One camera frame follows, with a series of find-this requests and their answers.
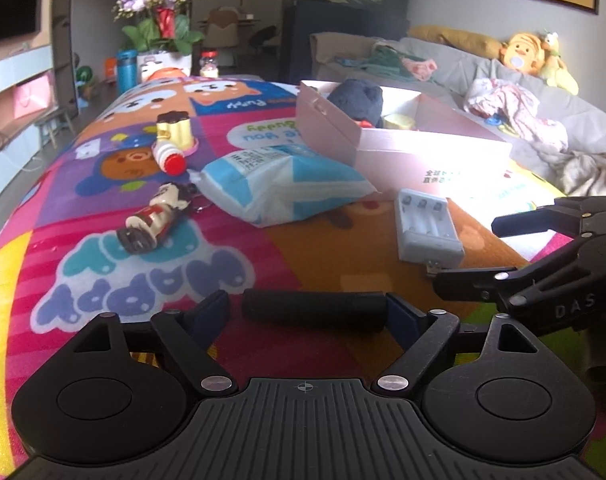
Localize small white toy bottle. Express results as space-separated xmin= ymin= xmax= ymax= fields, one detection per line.
xmin=152 ymin=140 xmax=188 ymax=176

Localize grey sofa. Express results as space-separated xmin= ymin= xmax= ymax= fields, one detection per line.
xmin=310 ymin=30 xmax=606 ymax=197

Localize pale pink cardboard box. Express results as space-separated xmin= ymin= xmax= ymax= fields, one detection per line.
xmin=295 ymin=80 xmax=514 ymax=196

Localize colourful cartoon table mat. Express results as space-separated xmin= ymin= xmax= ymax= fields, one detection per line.
xmin=0 ymin=75 xmax=606 ymax=480

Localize pink paper bag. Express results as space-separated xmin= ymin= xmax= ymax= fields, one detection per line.
xmin=13 ymin=72 xmax=54 ymax=121

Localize pink clothing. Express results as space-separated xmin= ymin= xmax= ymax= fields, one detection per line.
xmin=402 ymin=57 xmax=440 ymax=82

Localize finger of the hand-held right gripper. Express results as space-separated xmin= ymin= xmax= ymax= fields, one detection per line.
xmin=432 ymin=266 xmax=534 ymax=307
xmin=491 ymin=197 xmax=584 ymax=239

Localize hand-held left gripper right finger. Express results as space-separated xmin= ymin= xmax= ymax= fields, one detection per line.
xmin=372 ymin=294 xmax=538 ymax=394

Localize blue and white tissue pack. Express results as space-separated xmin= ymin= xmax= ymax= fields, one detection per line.
xmin=198 ymin=144 xmax=379 ymax=228

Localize black chair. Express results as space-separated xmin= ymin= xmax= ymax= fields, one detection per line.
xmin=250 ymin=25 xmax=280 ymax=63

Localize beige knitted blanket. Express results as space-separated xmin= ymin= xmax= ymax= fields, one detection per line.
xmin=533 ymin=149 xmax=606 ymax=199

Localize yellow pillow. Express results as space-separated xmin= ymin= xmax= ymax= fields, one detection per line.
xmin=408 ymin=25 xmax=510 ymax=61

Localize black cylinder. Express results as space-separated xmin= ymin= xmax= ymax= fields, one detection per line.
xmin=242 ymin=289 xmax=389 ymax=334

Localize blue tumbler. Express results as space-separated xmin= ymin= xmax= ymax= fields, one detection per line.
xmin=116 ymin=50 xmax=139 ymax=96

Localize white battery charger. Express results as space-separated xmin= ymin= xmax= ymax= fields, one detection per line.
xmin=394 ymin=187 xmax=466 ymax=277

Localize pink and white blanket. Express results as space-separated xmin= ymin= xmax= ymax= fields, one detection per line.
xmin=464 ymin=77 xmax=570 ymax=152

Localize brown haired figure keychain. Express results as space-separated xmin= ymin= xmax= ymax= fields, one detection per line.
xmin=116 ymin=182 xmax=200 ymax=255

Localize beige dining chair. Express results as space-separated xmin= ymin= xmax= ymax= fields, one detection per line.
xmin=203 ymin=7 xmax=244 ymax=68

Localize yellow green plush toy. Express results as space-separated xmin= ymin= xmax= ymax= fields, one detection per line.
xmin=539 ymin=30 xmax=580 ymax=97

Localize wooden television cabinet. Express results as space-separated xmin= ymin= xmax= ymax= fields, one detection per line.
xmin=0 ymin=44 xmax=79 ymax=208

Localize glass jar with red lid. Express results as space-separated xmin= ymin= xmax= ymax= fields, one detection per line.
xmin=199 ymin=50 xmax=220 ymax=80

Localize black plush toy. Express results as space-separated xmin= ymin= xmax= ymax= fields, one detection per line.
xmin=328 ymin=79 xmax=385 ymax=128

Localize dark cabinet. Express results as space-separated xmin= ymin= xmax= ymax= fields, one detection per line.
xmin=283 ymin=0 xmax=410 ymax=82

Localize teal clothing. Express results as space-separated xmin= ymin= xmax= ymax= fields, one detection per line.
xmin=370 ymin=42 xmax=415 ymax=81

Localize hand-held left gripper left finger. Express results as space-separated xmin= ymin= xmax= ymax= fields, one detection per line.
xmin=66 ymin=290 xmax=236 ymax=394

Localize pale green toy keychain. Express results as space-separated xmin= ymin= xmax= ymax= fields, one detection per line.
xmin=383 ymin=114 xmax=418 ymax=131

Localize grey tube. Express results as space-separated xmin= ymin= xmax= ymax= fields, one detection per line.
xmin=584 ymin=329 xmax=606 ymax=387

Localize yellow figure with dark hat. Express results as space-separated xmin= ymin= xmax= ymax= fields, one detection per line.
xmin=155 ymin=112 xmax=200 ymax=154

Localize small wooden stool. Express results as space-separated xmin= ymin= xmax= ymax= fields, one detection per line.
xmin=34 ymin=109 xmax=77 ymax=149

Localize potted purple orchid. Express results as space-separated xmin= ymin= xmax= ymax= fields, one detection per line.
xmin=113 ymin=0 xmax=210 ymax=82

